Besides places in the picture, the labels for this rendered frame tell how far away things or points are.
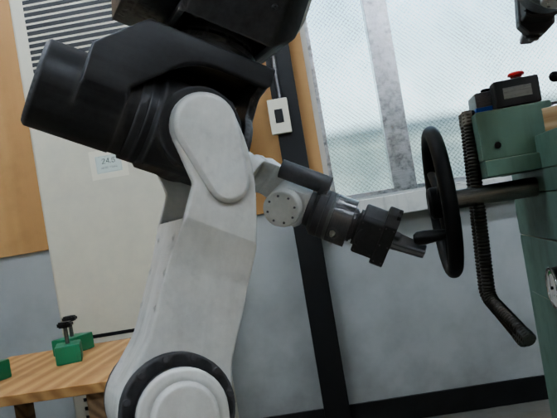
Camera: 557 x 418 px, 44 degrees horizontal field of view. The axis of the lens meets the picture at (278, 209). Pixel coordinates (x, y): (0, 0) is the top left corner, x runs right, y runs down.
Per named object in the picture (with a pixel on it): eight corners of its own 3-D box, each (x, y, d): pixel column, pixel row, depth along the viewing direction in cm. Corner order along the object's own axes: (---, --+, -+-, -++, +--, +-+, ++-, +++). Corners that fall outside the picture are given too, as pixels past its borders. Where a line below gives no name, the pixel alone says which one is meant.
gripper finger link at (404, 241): (423, 257, 120) (389, 245, 121) (426, 246, 123) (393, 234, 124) (426, 250, 119) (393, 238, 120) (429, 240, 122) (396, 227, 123)
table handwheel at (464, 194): (424, 230, 149) (409, 106, 136) (518, 215, 147) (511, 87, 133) (448, 311, 124) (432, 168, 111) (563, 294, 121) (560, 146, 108)
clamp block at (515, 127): (471, 166, 138) (463, 122, 139) (540, 154, 137) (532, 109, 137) (483, 161, 124) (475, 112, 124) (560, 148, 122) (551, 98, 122)
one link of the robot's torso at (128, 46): (20, 114, 78) (67, -24, 81) (17, 133, 90) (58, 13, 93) (243, 189, 88) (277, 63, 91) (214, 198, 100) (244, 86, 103)
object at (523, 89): (469, 120, 137) (465, 93, 137) (525, 110, 136) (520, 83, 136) (480, 111, 124) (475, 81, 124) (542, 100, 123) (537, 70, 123)
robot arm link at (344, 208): (375, 282, 122) (313, 257, 124) (386, 249, 130) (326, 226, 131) (398, 230, 114) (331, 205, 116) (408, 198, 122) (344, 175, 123)
